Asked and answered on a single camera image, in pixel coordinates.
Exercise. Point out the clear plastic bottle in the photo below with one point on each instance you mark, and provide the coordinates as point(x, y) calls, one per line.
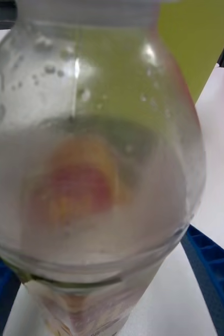
point(90, 168)

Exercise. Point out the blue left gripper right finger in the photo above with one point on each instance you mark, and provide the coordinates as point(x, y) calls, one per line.
point(216, 273)

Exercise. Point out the yellow-green waste bin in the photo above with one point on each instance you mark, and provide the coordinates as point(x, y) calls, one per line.
point(195, 39)

